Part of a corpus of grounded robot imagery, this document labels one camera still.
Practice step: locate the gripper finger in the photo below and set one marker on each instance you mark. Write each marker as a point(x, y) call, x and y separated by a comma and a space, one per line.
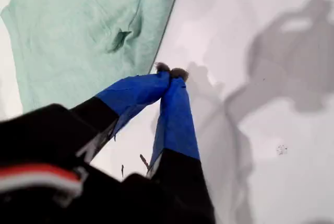
point(177, 130)
point(135, 93)

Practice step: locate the pale green T-shirt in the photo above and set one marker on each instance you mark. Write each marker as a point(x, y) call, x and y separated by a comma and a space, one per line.
point(78, 38)

